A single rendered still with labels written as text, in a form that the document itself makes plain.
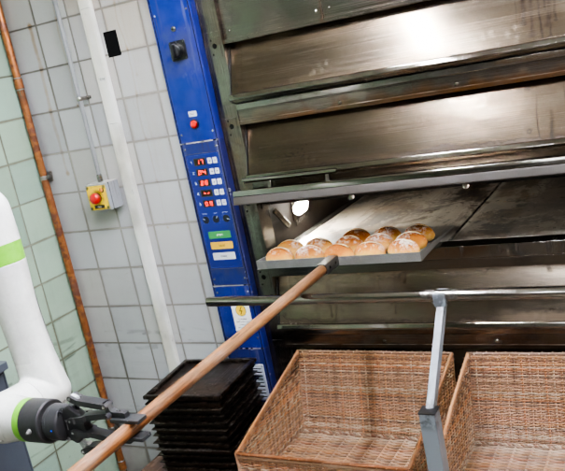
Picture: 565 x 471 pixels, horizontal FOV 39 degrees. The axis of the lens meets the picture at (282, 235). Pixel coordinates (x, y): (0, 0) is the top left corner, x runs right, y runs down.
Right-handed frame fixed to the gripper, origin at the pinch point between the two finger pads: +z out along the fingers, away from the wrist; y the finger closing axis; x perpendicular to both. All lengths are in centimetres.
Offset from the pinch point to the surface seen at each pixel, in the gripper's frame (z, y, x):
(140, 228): -78, -12, -113
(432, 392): 41, 21, -59
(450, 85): 40, -46, -114
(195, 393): -44, 35, -78
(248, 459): -20, 48, -65
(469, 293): 48, 2, -76
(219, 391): -35, 33, -79
